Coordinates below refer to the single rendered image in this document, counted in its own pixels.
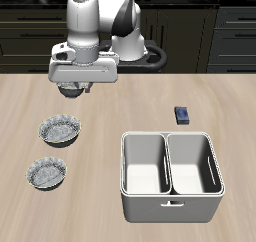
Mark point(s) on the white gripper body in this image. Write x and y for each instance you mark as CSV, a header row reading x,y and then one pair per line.
x,y
83,73

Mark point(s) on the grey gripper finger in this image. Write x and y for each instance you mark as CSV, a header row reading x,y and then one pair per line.
x,y
87,86

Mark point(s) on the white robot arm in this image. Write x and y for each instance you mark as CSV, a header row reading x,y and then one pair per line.
x,y
83,22

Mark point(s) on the large grey fluted bowl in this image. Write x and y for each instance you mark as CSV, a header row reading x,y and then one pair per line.
x,y
59,130

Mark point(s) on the medium grey fluted bowl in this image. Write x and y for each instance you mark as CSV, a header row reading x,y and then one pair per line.
x,y
46,173

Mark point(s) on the dark brown kitchen cupboard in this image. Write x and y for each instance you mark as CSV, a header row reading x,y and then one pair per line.
x,y
30,36

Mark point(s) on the small blue box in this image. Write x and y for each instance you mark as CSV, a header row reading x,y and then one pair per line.
x,y
182,115

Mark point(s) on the white two-bin basket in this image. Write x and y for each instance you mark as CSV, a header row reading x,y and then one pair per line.
x,y
171,204

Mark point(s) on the dark grey kitchen cupboard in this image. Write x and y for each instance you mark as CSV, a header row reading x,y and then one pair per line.
x,y
235,39

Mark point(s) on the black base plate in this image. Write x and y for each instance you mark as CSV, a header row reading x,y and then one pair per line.
x,y
157,57

